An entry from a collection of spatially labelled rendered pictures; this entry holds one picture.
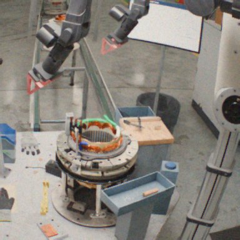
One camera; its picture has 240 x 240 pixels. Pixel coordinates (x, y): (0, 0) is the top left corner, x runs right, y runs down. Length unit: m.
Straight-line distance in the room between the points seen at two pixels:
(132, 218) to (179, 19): 1.41
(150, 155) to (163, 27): 0.99
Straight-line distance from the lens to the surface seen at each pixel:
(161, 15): 2.29
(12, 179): 1.71
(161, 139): 1.55
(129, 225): 1.30
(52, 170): 1.72
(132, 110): 1.79
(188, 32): 2.28
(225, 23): 0.97
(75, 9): 0.96
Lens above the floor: 1.84
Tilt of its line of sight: 28 degrees down
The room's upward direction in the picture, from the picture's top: 6 degrees clockwise
